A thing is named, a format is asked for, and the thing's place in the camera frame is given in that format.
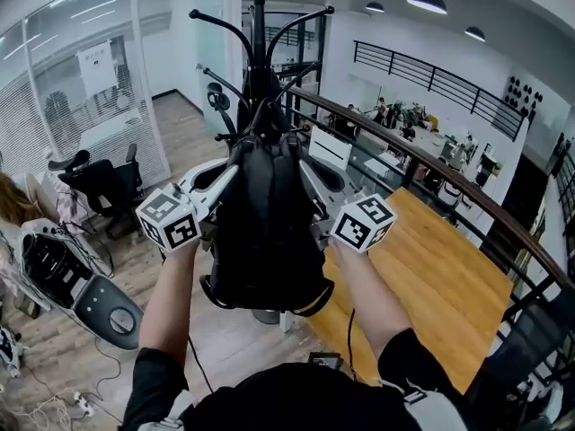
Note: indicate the person's black shirt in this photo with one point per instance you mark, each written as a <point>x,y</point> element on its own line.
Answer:
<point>292,402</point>

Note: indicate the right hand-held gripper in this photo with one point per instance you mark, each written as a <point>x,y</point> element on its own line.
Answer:
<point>361,222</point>

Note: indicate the black coat rack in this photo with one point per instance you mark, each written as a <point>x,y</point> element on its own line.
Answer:
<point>259,52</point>

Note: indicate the black pendant lamp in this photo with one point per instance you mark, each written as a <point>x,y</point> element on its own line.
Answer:
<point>374,7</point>
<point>427,2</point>
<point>475,34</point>

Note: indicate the glass partition with white frame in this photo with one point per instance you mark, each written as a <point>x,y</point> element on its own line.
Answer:
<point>67,83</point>

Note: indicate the small black chest box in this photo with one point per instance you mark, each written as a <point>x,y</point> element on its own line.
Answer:
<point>325,360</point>

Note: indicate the black balcony railing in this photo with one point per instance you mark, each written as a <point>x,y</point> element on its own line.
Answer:
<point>440,76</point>

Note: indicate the white power strip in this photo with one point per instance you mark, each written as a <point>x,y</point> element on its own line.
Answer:
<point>83,403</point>

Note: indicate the white spare gripper device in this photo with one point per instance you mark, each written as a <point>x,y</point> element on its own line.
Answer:
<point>9,350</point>

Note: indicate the group of black wall ornaments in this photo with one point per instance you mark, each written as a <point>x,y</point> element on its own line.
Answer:
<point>524,94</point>

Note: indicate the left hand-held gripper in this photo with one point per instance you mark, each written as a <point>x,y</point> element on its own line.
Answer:
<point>168,222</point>

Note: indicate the white paper notice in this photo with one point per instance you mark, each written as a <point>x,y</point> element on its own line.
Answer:
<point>97,67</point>

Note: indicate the person's left forearm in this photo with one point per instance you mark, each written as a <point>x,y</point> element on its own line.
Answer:
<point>168,303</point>

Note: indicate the black backpack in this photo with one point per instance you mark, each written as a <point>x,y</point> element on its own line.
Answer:
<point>269,222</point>

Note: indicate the person's right forearm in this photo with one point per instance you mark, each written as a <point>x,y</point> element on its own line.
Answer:
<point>373,303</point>

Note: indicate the white wooden chair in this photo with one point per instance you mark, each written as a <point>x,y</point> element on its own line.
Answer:
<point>330,148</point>

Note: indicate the wooden handrail with black bars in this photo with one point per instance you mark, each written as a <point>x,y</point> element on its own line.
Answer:
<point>449,169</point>

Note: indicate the wooden table with white legs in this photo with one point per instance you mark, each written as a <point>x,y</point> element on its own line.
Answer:
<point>427,285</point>

